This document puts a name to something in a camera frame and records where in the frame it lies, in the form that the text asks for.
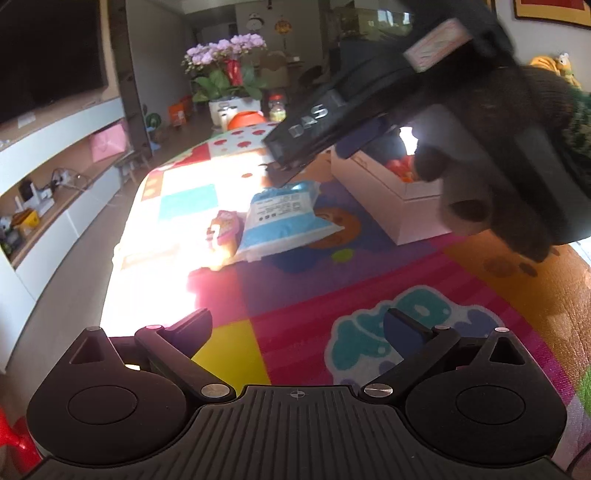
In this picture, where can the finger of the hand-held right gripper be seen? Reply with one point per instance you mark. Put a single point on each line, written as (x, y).
(282, 173)
(355, 144)

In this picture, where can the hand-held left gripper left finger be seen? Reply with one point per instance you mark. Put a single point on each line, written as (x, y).
(194, 328)

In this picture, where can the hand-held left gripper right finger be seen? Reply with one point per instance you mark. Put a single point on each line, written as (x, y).
(406, 333)

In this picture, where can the blue and white packet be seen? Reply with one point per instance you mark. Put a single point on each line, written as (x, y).
(286, 221)

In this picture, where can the white cardboard box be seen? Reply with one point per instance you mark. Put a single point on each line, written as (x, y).
(392, 207)

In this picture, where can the red lidded jar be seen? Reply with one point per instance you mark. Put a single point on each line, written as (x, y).
(277, 110)

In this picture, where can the orange lidded container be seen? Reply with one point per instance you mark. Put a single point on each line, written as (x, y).
(247, 121)

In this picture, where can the dining chair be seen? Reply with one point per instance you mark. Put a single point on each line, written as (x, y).
(277, 69)

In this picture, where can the red hanging ornament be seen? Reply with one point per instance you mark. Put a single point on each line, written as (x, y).
(282, 28)

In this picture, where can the colourful play mat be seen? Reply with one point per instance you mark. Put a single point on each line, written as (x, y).
(295, 295)

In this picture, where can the potted purple orchid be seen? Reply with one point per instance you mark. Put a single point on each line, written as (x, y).
(226, 69)

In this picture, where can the orange box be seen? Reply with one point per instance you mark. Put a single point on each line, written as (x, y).
(179, 110)

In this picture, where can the striped green ball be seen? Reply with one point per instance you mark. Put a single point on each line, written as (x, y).
(153, 121)

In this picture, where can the pink gift bag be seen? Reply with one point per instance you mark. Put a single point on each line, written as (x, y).
(108, 143)

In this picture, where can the yellow duck plush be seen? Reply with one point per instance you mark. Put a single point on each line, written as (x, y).
(547, 62)

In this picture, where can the framed red picture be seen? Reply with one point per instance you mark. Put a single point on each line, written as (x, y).
(554, 8)

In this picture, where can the yellow small box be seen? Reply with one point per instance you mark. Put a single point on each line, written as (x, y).
(27, 220)

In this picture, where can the red plastic stool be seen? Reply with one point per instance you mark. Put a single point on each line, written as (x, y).
(16, 438)

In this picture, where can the black television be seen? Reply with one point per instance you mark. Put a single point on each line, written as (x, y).
(46, 55)

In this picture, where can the yellow and pink toy camera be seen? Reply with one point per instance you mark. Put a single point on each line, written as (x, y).
(224, 230)

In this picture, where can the round wall clock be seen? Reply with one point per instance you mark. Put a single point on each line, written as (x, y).
(254, 22)

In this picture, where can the white wall cabinet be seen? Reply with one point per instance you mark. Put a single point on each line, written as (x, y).
(60, 134)

